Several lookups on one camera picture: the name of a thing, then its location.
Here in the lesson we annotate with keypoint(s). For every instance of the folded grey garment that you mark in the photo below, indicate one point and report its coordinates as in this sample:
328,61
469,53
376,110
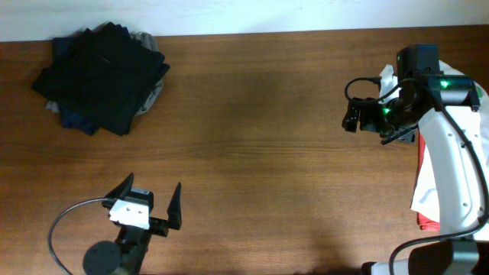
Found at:
147,41

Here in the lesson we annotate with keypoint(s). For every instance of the folded navy blue garment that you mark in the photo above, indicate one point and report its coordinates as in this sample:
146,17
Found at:
69,119

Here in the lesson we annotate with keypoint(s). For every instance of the black shorts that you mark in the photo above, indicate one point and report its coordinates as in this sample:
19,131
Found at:
106,77

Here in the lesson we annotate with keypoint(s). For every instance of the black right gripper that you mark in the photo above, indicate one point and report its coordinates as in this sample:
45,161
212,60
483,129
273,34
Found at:
368,119

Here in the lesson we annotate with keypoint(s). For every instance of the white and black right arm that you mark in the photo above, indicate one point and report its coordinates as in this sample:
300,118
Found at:
444,109

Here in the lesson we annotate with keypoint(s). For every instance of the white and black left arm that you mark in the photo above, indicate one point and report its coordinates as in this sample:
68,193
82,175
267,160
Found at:
108,257

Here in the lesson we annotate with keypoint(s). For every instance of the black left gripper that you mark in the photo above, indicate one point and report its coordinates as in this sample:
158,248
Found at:
157,223

